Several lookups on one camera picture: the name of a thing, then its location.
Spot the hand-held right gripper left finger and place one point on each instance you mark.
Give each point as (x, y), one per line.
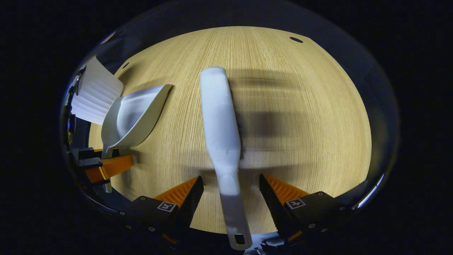
(193, 205)

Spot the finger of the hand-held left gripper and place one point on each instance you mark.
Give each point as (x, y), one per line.
(113, 167)
(88, 153)

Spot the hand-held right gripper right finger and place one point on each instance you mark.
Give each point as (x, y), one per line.
(270, 205)

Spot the small white broom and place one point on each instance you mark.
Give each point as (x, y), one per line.
(221, 120)

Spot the white garbage bin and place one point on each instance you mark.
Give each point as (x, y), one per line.
(95, 95)

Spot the white dustpan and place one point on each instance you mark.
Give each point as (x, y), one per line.
(134, 117)

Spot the wooden desktop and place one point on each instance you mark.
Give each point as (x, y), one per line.
(300, 88)

